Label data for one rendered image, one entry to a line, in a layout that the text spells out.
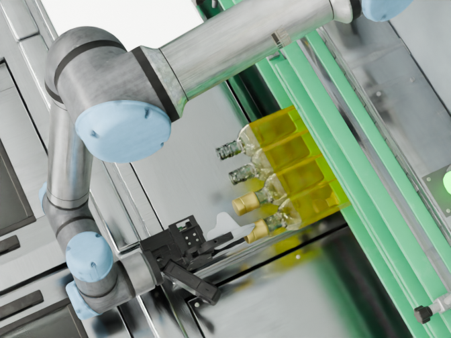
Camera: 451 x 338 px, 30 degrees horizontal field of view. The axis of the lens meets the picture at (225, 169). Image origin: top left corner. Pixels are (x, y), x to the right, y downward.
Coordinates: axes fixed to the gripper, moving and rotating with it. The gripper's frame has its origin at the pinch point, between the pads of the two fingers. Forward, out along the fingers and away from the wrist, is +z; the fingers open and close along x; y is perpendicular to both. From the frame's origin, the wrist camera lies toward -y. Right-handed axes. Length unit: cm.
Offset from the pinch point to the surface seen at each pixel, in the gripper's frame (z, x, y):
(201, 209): -3.6, 12.6, 12.1
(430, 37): 41.3, -23.9, 13.2
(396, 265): 20.0, -6.6, -18.7
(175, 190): -6.5, 12.7, 18.3
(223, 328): -10.0, 15.8, -11.6
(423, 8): 41, -27, 17
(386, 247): 20.1, -6.6, -14.9
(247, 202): 2.2, -1.6, 5.5
